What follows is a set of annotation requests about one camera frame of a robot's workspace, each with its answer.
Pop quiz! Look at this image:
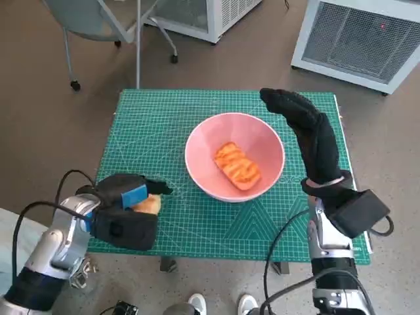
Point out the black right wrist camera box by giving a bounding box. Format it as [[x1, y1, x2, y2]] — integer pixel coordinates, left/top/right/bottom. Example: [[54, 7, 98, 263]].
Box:
[[329, 189, 391, 240]]

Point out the grey-blue office chair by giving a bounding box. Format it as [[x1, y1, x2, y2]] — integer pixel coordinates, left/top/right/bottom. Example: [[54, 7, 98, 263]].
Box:
[[42, 0, 180, 92]]

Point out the white mesh cabinet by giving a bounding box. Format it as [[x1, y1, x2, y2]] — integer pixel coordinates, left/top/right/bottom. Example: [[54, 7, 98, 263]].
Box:
[[290, 0, 420, 96], [144, 0, 263, 44]]

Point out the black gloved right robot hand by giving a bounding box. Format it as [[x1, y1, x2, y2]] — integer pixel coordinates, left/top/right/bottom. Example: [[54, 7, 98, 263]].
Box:
[[259, 87, 343, 184]]

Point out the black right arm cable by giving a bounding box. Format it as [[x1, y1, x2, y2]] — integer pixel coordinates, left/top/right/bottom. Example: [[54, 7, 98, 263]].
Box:
[[261, 209, 311, 315], [261, 278, 318, 309]]

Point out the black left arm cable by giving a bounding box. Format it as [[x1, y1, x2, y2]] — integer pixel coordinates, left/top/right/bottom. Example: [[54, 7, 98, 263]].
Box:
[[55, 169, 98, 211], [12, 202, 79, 286]]

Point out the black camera cable loop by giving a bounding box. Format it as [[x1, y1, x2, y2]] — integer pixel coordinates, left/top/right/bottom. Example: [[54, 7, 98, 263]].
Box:
[[369, 215, 394, 236]]

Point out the oblong striped toy bread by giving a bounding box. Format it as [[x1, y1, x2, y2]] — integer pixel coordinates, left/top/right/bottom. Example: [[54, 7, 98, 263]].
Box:
[[213, 141, 263, 192]]

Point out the round toy bread bun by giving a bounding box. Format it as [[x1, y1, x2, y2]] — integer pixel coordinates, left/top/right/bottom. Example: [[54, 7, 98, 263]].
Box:
[[131, 193, 163, 216]]

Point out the silver metal pole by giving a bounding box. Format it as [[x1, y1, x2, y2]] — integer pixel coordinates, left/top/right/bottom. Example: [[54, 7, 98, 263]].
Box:
[[135, 0, 142, 89]]

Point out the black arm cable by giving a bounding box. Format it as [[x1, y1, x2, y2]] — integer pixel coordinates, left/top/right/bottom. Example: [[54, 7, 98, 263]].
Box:
[[55, 169, 98, 211], [12, 202, 79, 286], [261, 278, 318, 309], [261, 209, 311, 315]]

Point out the person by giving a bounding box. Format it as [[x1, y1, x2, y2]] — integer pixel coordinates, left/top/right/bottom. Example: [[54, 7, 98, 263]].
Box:
[[0, 208, 50, 273]]

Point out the pink bowl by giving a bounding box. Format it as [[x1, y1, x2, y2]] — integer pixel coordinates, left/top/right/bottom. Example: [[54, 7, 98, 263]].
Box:
[[184, 112, 285, 203]]

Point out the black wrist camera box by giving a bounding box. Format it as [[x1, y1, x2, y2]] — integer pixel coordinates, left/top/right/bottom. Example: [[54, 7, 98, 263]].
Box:
[[89, 208, 159, 251], [329, 189, 391, 240]]

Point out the small black device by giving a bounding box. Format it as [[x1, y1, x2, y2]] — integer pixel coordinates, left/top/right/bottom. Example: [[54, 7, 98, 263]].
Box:
[[113, 300, 137, 315]]

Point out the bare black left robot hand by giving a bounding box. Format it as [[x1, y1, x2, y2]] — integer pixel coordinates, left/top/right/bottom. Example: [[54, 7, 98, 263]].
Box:
[[75, 174, 174, 211]]

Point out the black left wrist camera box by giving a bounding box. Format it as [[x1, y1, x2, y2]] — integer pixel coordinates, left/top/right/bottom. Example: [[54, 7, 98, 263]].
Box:
[[89, 208, 159, 251]]

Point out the white shoe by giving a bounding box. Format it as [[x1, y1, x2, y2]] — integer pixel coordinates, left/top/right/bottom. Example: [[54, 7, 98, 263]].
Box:
[[238, 294, 257, 315], [188, 293, 207, 315]]

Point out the green cutting mat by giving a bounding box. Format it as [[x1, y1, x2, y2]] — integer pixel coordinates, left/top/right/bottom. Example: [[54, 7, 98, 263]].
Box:
[[85, 87, 371, 266]]

